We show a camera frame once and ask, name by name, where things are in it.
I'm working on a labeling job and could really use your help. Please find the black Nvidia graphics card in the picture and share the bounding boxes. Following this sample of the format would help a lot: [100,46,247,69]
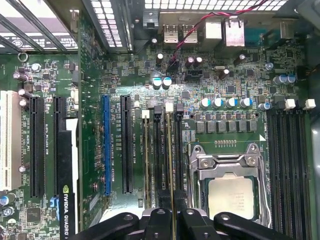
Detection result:
[56,117,79,240]

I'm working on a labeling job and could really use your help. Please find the black expansion slot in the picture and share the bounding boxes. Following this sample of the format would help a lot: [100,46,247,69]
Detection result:
[52,96,68,133]
[28,96,46,199]
[119,94,135,196]

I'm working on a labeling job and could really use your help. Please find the blue expansion slot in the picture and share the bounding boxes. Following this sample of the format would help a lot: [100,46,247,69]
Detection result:
[101,94,112,197]

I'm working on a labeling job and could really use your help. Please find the silver CPU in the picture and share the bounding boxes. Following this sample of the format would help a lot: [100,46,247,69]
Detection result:
[207,176,255,221]

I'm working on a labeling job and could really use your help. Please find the black open PC case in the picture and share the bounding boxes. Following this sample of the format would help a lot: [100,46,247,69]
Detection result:
[0,0,320,240]

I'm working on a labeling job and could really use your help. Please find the silver metal port block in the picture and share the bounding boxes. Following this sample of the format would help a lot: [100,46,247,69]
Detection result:
[223,16,246,48]
[204,19,223,47]

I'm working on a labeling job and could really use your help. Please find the green RAM stick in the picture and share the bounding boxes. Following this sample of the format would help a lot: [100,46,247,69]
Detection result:
[166,112,177,240]

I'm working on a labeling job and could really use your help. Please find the blue serial port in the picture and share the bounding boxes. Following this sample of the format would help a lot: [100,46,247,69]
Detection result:
[244,26,279,43]

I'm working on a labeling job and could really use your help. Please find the CPU socket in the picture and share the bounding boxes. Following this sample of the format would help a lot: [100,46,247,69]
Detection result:
[186,142,273,226]

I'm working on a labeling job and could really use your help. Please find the metal socket cover frame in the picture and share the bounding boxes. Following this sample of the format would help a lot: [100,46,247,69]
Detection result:
[191,143,272,226]

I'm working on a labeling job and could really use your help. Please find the silver USB port stack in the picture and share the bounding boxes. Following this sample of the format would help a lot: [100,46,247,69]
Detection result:
[181,23,199,44]
[162,23,180,44]

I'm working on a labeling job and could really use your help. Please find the red black twisted wire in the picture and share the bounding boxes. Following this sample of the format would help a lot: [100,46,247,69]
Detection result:
[166,0,268,76]

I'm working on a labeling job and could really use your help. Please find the white PCI expansion slot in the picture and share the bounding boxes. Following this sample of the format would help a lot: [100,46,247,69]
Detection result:
[0,89,23,192]

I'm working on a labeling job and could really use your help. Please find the grey rear port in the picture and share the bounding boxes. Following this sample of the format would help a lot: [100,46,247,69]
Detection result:
[279,20,294,40]

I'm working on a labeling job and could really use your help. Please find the metal wire locking lever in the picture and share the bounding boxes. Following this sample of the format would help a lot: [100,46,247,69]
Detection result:
[259,149,273,227]
[187,147,201,210]

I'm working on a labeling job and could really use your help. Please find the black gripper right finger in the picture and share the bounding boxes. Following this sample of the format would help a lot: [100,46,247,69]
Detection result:
[174,190,291,240]

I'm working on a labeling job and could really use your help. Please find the RAM slot white clips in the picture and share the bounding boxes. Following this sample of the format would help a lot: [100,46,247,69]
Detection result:
[296,97,316,240]
[276,97,297,240]
[141,109,152,210]
[164,101,176,191]

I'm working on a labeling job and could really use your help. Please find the green motherboard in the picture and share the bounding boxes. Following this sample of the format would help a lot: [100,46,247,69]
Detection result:
[0,44,313,240]

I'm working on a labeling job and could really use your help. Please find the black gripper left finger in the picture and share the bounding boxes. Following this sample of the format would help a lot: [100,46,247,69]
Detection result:
[74,189,173,240]

